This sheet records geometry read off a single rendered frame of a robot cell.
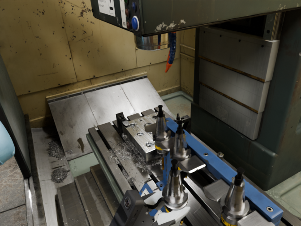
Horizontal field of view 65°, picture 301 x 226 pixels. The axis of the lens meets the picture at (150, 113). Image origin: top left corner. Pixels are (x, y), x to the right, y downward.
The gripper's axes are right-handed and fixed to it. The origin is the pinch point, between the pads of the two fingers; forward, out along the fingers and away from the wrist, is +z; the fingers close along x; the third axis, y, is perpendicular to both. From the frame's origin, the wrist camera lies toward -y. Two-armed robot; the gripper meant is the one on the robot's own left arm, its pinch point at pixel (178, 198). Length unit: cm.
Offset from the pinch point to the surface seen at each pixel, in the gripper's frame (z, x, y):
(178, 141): 7.8, -11.6, -7.0
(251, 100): 67, -36, 10
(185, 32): 107, -148, 4
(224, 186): 11.1, 4.0, -1.7
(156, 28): 8.5, -22.0, -36.5
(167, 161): 12.9, -27.3, 15.8
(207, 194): 5.9, 3.7, -1.7
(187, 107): 92, -124, 66
